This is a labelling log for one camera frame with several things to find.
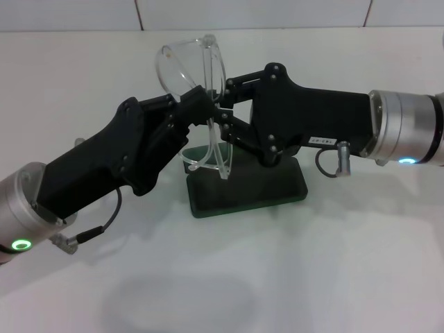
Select clear white glasses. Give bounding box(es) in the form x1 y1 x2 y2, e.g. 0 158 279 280
154 33 236 181

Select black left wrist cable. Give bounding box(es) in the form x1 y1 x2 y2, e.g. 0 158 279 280
51 187 123 257

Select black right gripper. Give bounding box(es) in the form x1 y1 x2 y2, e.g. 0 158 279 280
213 62 378 167

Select green glasses case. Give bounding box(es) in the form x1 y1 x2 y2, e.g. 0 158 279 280
180 145 309 220

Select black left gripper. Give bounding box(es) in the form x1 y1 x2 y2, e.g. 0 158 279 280
35 96 191 227

